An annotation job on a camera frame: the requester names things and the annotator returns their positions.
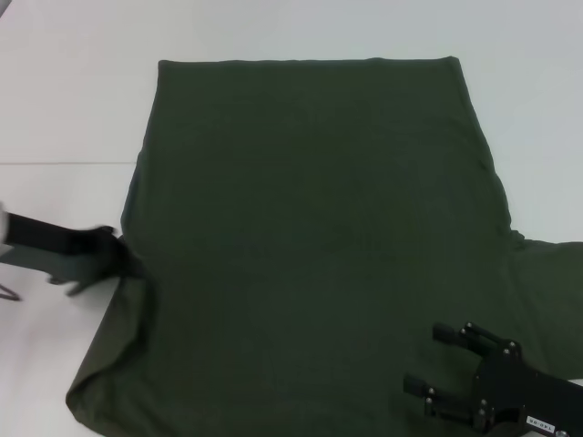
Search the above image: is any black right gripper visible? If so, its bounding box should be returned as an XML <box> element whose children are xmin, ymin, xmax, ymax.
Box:
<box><xmin>401</xmin><ymin>320</ymin><xmax>583</xmax><ymax>434</ymax></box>

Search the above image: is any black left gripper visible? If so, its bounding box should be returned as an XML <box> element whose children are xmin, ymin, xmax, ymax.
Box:
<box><xmin>5</xmin><ymin>211</ymin><xmax>148</xmax><ymax>282</ymax></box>

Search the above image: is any dark green t-shirt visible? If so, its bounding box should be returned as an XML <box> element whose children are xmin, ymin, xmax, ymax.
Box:
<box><xmin>66</xmin><ymin>56</ymin><xmax>583</xmax><ymax>437</ymax></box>

